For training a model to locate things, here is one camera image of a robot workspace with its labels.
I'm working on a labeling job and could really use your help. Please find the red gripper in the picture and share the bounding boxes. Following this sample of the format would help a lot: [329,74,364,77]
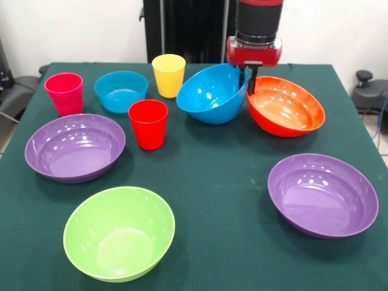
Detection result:
[226,36,283,96]

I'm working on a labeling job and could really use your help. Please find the large blue plastic bowl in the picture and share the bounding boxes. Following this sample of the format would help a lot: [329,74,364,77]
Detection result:
[176,63,249,125]

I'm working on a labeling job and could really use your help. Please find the pink plastic cup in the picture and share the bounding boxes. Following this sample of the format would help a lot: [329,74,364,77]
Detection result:
[44,72,84,117]

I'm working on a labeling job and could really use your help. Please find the yellow plastic cup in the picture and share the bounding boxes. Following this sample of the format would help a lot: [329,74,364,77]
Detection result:
[151,53,186,99]

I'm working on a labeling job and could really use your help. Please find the orange plastic bowl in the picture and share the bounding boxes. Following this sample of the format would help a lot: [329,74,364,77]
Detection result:
[246,75,326,138]

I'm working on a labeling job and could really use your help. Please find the red plastic cup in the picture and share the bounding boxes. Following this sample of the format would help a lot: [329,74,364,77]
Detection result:
[128,99,169,151]

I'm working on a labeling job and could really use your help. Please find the purple plastic bowl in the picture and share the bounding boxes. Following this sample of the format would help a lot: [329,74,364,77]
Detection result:
[24,113,127,184]
[267,153,380,239]

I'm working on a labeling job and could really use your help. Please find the green plastic bowl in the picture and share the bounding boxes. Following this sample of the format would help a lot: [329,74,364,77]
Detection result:
[62,186,176,284]

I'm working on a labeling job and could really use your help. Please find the dark green tablecloth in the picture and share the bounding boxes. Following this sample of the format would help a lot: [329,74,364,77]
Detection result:
[0,62,388,291]

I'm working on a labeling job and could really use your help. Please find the grey equipment base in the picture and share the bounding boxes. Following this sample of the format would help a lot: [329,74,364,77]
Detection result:
[0,39,41,122]

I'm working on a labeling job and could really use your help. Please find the small teal plastic bowl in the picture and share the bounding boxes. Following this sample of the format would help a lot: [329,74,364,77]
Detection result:
[93,70,149,114]

